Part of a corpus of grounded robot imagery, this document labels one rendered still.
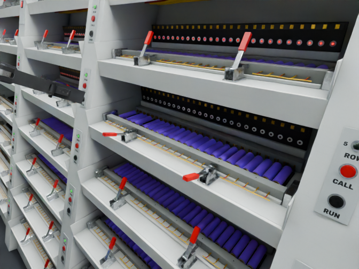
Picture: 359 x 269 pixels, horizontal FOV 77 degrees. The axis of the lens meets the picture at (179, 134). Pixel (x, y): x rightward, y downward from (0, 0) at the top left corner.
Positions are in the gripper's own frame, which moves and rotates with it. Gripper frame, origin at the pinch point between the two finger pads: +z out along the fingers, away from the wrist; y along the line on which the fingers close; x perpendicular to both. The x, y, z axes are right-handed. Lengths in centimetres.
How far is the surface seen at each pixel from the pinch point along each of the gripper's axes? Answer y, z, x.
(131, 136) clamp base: -6.4, 17.4, 6.0
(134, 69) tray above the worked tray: -5.6, 11.8, -10.9
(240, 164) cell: -35.6, 22.1, 2.3
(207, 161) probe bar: -29.6, 19.1, 4.3
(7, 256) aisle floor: 79, 33, 103
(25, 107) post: 83, 21, 16
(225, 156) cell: -31.7, 22.7, 2.0
